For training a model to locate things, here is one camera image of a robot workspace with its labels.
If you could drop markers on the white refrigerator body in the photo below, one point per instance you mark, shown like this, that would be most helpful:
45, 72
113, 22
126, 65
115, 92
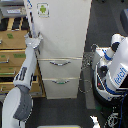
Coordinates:
63, 25

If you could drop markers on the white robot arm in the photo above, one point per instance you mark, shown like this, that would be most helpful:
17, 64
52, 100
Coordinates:
18, 103

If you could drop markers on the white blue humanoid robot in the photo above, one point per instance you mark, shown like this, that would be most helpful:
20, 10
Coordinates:
110, 66

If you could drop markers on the green android sticker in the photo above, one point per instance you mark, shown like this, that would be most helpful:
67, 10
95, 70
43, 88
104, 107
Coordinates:
43, 9

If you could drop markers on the white fridge door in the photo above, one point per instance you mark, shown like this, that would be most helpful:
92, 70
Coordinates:
64, 30

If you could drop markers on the upper white fridge drawer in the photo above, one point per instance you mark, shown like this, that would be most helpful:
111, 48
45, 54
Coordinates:
60, 68

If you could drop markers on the wooden drawer cabinet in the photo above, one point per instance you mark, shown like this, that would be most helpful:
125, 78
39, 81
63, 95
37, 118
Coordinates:
12, 51

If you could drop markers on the lower white fridge drawer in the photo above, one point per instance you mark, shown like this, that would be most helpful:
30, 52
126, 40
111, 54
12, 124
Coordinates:
61, 88

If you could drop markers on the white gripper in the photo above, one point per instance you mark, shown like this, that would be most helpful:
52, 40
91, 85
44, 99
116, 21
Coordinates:
34, 42

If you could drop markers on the white fridge drawer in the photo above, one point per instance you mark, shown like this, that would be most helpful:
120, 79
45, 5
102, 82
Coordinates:
60, 68
61, 88

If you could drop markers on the grey box on cabinet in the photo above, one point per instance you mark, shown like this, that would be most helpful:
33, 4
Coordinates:
13, 11

